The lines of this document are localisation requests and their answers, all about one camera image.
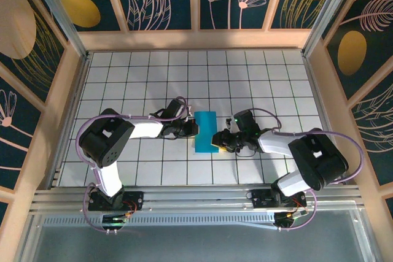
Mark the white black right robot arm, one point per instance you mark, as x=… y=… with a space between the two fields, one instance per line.
x=276 y=144

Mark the aluminium frame post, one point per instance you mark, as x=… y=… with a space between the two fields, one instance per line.
x=58 y=7
x=328 y=7

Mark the aluminium side rail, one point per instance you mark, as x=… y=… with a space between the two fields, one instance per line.
x=317 y=90
x=79 y=90

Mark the small controller board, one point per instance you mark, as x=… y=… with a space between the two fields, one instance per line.
x=288 y=216
x=115 y=219

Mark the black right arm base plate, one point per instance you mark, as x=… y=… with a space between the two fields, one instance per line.
x=261 y=202

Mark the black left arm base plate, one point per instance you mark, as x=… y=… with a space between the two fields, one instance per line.
x=135 y=197

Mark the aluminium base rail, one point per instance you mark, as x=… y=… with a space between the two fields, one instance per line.
x=196 y=197

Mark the grey translucent panel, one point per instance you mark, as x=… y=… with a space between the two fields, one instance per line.
x=196 y=243

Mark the blue paper sheet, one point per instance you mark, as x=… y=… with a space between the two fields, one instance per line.
x=205 y=133

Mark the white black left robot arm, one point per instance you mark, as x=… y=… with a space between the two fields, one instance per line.
x=144 y=130

